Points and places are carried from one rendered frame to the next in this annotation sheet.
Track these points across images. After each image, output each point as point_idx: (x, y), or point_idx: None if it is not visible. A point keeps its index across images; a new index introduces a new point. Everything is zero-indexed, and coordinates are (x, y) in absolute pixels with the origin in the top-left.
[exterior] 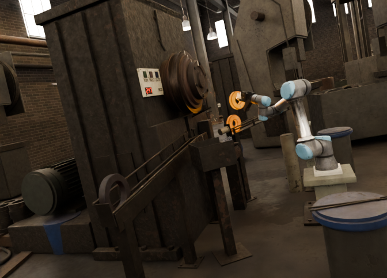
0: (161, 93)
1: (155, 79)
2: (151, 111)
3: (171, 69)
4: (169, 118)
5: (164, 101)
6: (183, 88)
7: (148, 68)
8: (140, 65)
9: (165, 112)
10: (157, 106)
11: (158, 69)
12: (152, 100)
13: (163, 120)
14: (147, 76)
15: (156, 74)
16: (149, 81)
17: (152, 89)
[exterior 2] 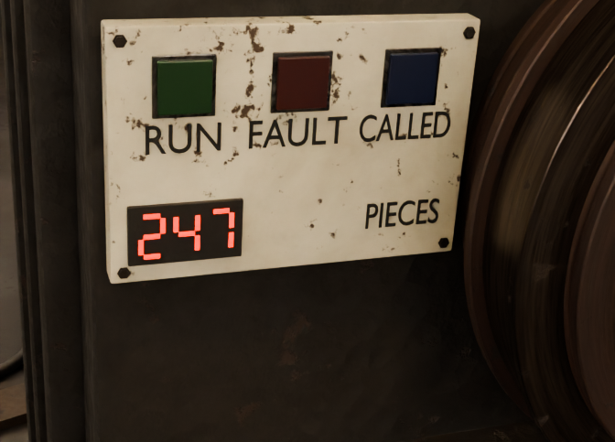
0: (409, 245)
1: (359, 126)
2: (191, 380)
3: (555, 88)
4: (458, 415)
5: (458, 292)
6: (573, 333)
7: (289, 26)
8: None
9: (426, 375)
10: (318, 337)
11: (468, 24)
12: (256, 290)
13: (355, 436)
14: (232, 100)
15: (407, 80)
16: (242, 147)
17: (260, 217)
